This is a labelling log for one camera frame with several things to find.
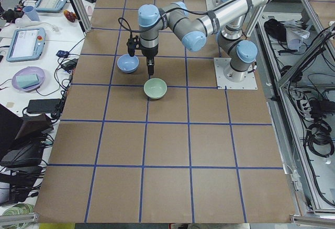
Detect teach pendant near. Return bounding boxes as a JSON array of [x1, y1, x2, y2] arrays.
[[6, 28, 46, 62]]

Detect teach pendant far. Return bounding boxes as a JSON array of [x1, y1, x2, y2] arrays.
[[35, 0, 67, 13]]

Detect blue plastic cup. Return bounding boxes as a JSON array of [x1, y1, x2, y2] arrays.
[[23, 5, 40, 21]]

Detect purple plate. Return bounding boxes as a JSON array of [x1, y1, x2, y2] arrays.
[[12, 66, 46, 91]]

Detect blue bowl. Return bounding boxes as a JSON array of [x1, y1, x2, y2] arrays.
[[117, 54, 139, 73]]

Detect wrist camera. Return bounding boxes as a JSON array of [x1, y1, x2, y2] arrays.
[[127, 35, 140, 57]]

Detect teach pendant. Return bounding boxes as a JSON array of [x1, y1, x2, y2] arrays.
[[35, 0, 67, 13], [6, 28, 46, 62]]

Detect green sponge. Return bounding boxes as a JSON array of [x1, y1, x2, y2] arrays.
[[15, 74, 40, 88]]

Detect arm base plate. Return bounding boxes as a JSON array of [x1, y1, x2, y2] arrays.
[[214, 58, 258, 90], [205, 0, 222, 11]]

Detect aluminium frame post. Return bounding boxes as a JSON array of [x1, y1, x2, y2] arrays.
[[70, 0, 92, 33]]

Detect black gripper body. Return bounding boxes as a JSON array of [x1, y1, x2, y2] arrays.
[[141, 46, 158, 66]]

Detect green bowl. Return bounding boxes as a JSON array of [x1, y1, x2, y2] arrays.
[[143, 78, 168, 99]]

